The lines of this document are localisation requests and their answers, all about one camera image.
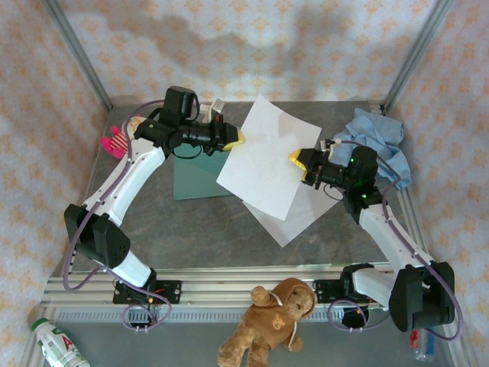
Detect brown teddy bear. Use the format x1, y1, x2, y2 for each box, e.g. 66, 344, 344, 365
217, 278, 318, 367

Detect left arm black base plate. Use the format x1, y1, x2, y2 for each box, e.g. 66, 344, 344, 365
112, 280, 182, 306

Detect white milk bottle green cap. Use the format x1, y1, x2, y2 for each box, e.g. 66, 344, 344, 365
30, 317, 92, 367

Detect aluminium frame post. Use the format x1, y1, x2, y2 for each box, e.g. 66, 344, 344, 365
40, 0, 115, 112
381, 0, 455, 112

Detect white paper sheet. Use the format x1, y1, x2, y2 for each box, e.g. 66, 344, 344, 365
241, 182, 342, 248
215, 93, 322, 222

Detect crumpled blue cloth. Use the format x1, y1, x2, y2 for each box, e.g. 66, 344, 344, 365
335, 107, 413, 190

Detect grey slotted cable duct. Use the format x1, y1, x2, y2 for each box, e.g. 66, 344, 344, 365
51, 307, 412, 325

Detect pink striped plush doll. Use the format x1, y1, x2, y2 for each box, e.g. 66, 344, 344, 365
99, 116, 141, 160

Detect aluminium side rail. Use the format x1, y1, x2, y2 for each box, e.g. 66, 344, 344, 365
49, 106, 115, 278
368, 99, 437, 275

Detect aluminium cross rails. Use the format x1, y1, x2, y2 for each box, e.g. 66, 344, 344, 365
40, 265, 458, 310

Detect clear plastic water bottle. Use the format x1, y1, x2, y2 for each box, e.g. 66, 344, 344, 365
409, 330, 436, 362

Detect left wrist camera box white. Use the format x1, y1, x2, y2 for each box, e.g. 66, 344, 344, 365
201, 98, 226, 124

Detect green paper folder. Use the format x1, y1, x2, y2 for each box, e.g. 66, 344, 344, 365
172, 146, 240, 202

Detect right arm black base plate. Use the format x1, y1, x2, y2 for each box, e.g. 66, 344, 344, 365
313, 278, 384, 306

